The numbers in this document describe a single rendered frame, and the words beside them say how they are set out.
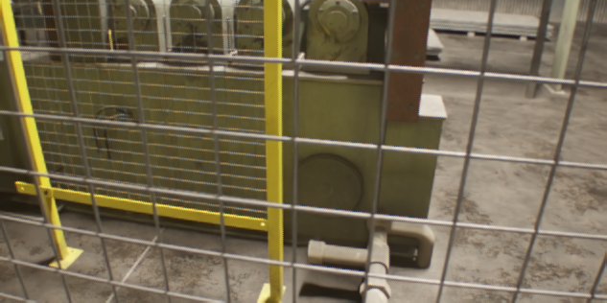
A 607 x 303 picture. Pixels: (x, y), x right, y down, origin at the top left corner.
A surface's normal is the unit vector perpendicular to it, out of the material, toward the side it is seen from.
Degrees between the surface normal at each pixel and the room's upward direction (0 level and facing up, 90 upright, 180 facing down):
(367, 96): 90
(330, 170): 88
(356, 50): 90
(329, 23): 90
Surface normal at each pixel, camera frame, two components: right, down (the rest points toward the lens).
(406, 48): -0.18, 0.40
